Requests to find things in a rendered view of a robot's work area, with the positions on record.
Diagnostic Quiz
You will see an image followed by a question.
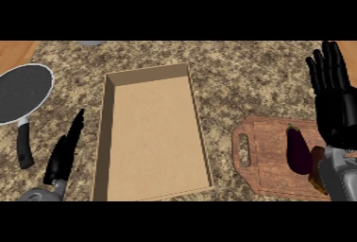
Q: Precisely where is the open cardboard box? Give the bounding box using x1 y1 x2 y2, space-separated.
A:
90 62 217 202

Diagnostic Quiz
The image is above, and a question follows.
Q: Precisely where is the black frying pan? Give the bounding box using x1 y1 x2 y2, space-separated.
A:
0 62 56 170

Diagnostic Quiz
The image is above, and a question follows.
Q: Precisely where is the grey round object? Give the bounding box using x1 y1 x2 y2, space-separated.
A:
75 41 106 47

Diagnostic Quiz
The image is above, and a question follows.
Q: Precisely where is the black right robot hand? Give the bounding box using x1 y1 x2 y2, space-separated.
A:
304 40 357 151

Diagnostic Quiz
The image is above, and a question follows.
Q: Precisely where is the dark purple eggplant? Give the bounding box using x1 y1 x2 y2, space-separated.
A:
285 123 314 176

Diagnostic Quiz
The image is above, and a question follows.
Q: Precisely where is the brown wooden cutting board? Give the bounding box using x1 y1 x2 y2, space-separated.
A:
231 114 332 201

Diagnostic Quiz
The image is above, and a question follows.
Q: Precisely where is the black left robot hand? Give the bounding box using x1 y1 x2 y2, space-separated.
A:
41 108 87 186

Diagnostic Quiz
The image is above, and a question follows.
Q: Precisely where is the brown sweet potato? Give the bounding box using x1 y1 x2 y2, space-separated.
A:
307 146 329 195

